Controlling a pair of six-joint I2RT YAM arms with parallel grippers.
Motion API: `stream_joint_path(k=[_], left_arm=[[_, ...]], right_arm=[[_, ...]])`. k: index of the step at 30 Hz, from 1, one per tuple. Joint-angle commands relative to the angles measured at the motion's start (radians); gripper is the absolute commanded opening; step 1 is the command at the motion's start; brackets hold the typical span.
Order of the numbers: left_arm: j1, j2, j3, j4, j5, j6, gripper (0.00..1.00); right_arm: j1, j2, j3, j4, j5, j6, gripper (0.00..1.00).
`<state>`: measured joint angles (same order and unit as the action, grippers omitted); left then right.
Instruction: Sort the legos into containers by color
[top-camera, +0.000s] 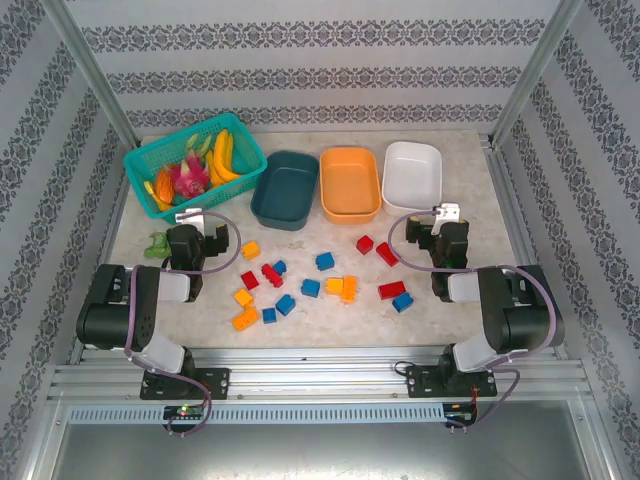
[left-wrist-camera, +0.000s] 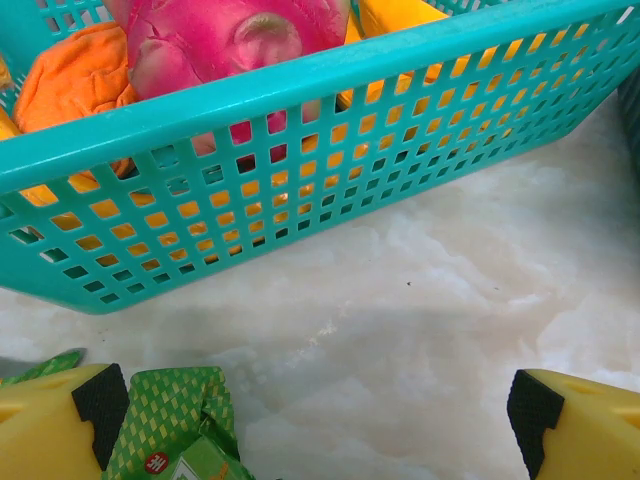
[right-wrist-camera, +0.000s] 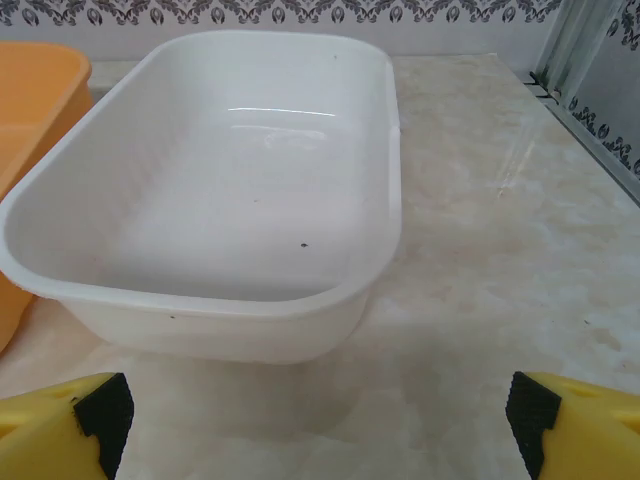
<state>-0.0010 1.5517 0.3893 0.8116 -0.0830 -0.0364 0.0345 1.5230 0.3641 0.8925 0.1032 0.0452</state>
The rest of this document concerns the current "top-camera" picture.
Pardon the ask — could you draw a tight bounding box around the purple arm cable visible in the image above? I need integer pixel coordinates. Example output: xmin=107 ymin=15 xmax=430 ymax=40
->
xmin=123 ymin=209 xmax=242 ymax=437
xmin=388 ymin=209 xmax=559 ymax=435

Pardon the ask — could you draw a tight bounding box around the teal plastic basket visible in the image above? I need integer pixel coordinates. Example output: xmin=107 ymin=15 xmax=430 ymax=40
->
xmin=123 ymin=112 xmax=268 ymax=225

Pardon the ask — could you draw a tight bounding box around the yellow toy banana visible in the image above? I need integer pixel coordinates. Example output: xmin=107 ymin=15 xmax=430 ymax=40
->
xmin=204 ymin=149 xmax=226 ymax=189
xmin=213 ymin=128 xmax=242 ymax=184

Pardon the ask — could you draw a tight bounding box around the orange toy fruit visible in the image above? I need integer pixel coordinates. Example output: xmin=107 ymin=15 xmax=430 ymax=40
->
xmin=153 ymin=168 xmax=176 ymax=202

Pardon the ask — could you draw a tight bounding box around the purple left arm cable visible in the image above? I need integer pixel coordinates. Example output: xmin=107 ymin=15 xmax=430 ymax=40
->
xmin=123 ymin=209 xmax=242 ymax=437

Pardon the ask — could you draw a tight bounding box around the orange plastic container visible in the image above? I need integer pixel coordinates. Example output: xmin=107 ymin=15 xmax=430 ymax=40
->
xmin=319 ymin=146 xmax=382 ymax=225

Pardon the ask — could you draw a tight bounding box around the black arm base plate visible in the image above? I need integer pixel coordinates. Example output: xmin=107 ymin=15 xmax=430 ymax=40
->
xmin=405 ymin=364 xmax=499 ymax=399
xmin=139 ymin=367 xmax=231 ymax=400

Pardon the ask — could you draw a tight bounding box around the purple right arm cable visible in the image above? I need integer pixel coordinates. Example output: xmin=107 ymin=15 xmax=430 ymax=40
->
xmin=388 ymin=209 xmax=559 ymax=435

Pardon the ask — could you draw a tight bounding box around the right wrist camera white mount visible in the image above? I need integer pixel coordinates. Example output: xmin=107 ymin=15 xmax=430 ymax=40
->
xmin=432 ymin=202 xmax=461 ymax=235

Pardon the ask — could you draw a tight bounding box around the grey metal panel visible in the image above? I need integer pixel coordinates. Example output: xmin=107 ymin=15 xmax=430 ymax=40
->
xmin=29 ymin=399 xmax=614 ymax=480

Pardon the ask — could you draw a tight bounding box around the dark teal plastic container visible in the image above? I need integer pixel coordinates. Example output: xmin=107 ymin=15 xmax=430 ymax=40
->
xmin=250 ymin=150 xmax=321 ymax=232

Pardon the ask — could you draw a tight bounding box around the aluminium frame post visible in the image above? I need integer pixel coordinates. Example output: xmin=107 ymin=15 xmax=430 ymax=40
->
xmin=487 ymin=0 xmax=585 ymax=149
xmin=39 ymin=0 xmax=144 ymax=150

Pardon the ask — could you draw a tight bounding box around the white plastic container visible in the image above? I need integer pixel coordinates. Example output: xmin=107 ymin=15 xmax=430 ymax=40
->
xmin=381 ymin=141 xmax=444 ymax=217

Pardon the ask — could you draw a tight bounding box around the small yellow toy fruit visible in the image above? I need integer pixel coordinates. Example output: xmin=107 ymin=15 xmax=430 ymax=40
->
xmin=143 ymin=180 xmax=174 ymax=211

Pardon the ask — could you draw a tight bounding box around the grey slotted cable duct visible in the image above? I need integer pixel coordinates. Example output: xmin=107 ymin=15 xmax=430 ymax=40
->
xmin=67 ymin=403 xmax=446 ymax=425

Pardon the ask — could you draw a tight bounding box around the green snack packet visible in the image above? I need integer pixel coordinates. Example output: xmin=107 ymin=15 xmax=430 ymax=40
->
xmin=143 ymin=231 xmax=171 ymax=259

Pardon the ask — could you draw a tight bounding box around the pink toy dragon fruit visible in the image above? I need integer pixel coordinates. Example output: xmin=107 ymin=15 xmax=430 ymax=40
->
xmin=168 ymin=153 xmax=211 ymax=199

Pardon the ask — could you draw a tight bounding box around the aluminium mounting rail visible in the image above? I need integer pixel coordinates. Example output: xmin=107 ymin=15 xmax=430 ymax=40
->
xmin=47 ymin=347 xmax=586 ymax=401

